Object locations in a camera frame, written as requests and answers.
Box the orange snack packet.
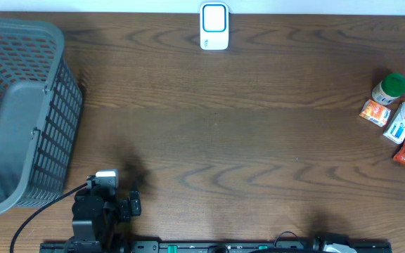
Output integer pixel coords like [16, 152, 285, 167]
[359, 99, 391, 127]

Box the green lid jar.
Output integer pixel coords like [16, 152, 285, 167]
[371, 73, 405, 106]

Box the white Panadol medicine box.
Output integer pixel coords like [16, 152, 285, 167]
[383, 102, 405, 144]

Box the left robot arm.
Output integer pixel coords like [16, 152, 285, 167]
[63, 176, 141, 253]

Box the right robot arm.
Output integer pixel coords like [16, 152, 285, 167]
[312, 233, 357, 253]

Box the white barcode scanner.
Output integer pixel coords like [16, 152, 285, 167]
[200, 2, 229, 51]

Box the grey plastic basket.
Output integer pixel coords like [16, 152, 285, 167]
[0, 18, 83, 214]

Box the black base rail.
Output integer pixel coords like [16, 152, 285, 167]
[40, 240, 393, 253]

